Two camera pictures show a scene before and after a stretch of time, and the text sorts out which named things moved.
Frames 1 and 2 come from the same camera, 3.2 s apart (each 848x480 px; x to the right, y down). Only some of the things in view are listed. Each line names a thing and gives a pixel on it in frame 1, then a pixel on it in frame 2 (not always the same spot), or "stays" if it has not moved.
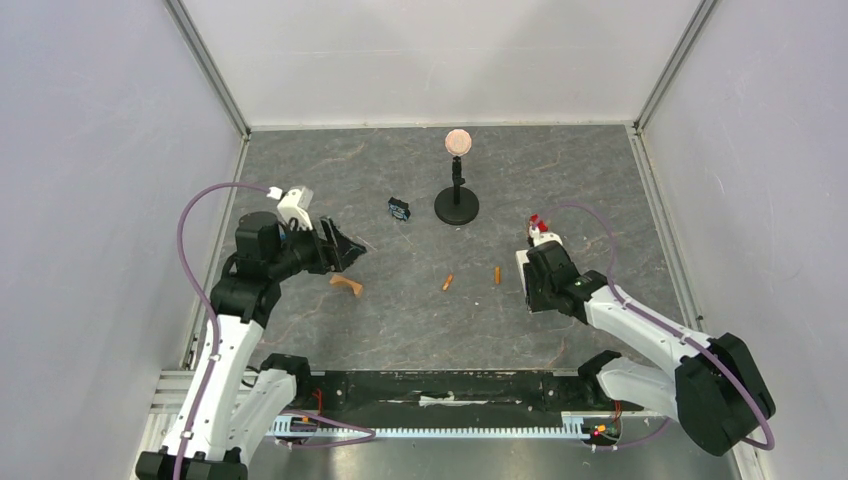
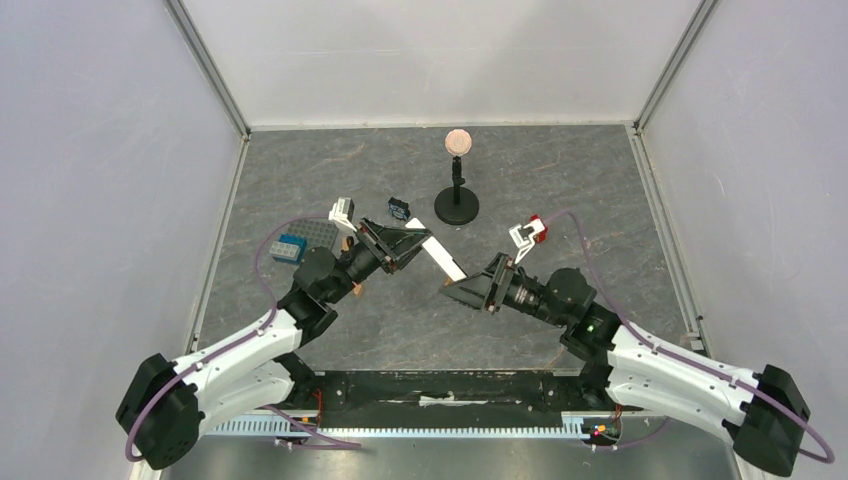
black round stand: (456, 205) stays
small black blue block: (399, 209) stays
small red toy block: (542, 227) stays
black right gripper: (539, 266) → (497, 284)
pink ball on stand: (458, 142) stays
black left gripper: (327, 257) → (387, 243)
